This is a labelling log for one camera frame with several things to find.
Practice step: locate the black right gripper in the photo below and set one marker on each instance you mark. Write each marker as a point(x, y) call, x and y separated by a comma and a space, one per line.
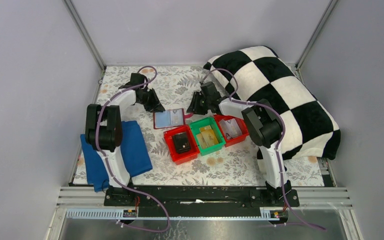
point(194, 105)

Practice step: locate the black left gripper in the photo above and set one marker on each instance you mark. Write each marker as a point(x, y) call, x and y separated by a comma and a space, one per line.
point(156, 105)

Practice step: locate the red leather card holder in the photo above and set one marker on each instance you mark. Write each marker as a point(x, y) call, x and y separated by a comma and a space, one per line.
point(161, 120)

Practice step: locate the white card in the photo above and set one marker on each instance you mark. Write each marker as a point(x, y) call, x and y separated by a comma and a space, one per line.
point(176, 117)

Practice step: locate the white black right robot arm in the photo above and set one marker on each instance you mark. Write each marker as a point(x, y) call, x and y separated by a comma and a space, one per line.
point(265, 127)

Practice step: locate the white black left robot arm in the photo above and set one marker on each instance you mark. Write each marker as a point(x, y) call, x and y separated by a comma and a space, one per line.
point(103, 125)

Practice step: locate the gold cards in green bin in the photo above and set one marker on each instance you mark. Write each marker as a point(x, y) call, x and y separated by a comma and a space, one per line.
point(206, 137)

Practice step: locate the white cards in red bin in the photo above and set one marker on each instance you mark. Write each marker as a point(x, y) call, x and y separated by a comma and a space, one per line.
point(230, 128)

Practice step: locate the black VIP card stack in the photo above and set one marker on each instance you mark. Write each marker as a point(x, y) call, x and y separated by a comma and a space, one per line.
point(181, 142)

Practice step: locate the green plastic bin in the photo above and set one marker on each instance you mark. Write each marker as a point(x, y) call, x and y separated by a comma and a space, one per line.
point(194, 127)

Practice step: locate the right red plastic bin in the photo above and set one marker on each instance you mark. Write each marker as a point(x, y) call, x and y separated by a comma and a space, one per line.
point(242, 126)

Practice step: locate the red plastic bin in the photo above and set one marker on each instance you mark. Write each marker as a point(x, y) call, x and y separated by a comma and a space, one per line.
point(179, 159)
point(242, 126)

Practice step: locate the left red plastic bin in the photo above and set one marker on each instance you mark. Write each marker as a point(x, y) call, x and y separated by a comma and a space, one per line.
point(179, 159)

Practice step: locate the floral patterned table mat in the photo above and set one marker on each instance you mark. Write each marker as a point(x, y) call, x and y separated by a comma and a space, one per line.
point(235, 165)

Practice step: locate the blue folded cloth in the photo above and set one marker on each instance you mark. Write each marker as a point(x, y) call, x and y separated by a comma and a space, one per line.
point(133, 150)

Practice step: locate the black white checkered pillow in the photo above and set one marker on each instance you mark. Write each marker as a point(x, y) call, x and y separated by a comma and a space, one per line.
point(256, 73)

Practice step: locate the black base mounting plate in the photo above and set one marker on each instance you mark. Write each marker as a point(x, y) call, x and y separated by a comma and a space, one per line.
point(194, 201)

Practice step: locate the aluminium front rail frame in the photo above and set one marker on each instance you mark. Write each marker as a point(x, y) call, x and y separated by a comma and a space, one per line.
point(325, 213)

